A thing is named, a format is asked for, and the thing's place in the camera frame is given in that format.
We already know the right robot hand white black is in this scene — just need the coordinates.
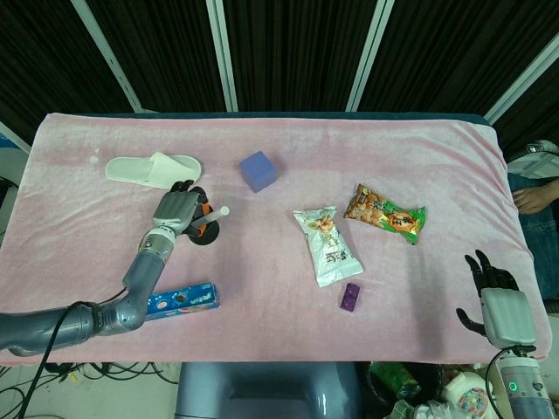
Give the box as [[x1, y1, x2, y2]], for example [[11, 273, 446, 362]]
[[456, 249, 538, 350]]

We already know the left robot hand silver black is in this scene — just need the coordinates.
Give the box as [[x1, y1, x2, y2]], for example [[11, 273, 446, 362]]
[[152, 179, 215, 239]]

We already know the bystander bare forearm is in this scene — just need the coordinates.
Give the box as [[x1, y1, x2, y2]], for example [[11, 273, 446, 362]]
[[512, 178, 559, 216]]

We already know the white slipper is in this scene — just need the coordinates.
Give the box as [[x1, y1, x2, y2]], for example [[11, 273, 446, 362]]
[[104, 151, 204, 191]]

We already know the bystander blue jeans leg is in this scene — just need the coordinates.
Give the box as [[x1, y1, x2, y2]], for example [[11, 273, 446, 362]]
[[507, 172, 559, 302]]

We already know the white toy with coloured dots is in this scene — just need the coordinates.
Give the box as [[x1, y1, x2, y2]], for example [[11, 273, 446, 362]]
[[439, 372, 489, 416]]

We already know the blue-purple foam cube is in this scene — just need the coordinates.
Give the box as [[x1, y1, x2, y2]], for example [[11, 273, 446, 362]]
[[238, 150, 278, 195]]

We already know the blue cookie box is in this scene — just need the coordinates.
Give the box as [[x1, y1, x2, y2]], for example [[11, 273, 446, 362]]
[[145, 281, 221, 322]]

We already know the green package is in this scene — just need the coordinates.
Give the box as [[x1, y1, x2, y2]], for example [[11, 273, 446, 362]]
[[369, 361, 421, 399]]

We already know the pink plush cloth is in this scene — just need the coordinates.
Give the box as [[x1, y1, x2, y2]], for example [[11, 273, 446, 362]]
[[0, 112, 553, 366]]

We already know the white plaid fabric item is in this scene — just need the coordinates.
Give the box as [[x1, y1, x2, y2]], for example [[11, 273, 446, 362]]
[[507, 139, 559, 179]]

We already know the small purple block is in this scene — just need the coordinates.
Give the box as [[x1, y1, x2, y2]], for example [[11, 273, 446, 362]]
[[338, 282, 364, 314]]

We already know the orange green snack bag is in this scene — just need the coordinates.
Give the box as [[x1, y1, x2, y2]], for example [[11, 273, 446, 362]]
[[343, 182, 427, 246]]

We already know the white snack bag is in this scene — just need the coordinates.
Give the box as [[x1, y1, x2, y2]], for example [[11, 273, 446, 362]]
[[292, 205, 365, 289]]

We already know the grey-blue robot torso base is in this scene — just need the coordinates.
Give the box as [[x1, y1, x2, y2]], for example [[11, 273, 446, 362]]
[[174, 361, 364, 419]]

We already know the white partition frame post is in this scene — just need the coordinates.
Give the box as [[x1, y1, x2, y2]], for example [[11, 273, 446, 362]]
[[0, 120, 32, 155], [71, 0, 144, 113], [204, 0, 239, 113], [347, 0, 395, 113], [483, 32, 559, 124]]

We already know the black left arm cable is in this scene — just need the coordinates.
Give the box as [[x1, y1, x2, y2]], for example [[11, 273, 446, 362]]
[[24, 285, 135, 419]]

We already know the black floor cable bundle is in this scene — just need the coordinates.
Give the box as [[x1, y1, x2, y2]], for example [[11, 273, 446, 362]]
[[43, 361, 181, 387]]

